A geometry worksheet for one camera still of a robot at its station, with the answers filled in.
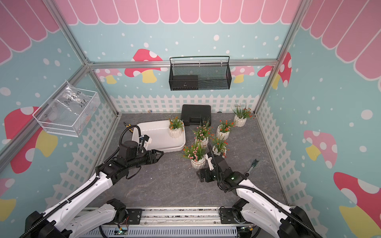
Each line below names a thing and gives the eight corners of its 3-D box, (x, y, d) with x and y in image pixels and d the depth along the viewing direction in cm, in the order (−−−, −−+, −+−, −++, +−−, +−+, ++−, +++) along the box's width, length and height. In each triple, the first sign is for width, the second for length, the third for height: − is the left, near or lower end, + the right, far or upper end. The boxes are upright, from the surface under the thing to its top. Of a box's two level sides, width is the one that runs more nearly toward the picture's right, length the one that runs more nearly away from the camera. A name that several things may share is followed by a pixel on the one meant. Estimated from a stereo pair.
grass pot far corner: (233, 127, 114) (238, 113, 102) (231, 115, 122) (234, 100, 110) (246, 127, 114) (252, 113, 102) (243, 115, 122) (248, 100, 110)
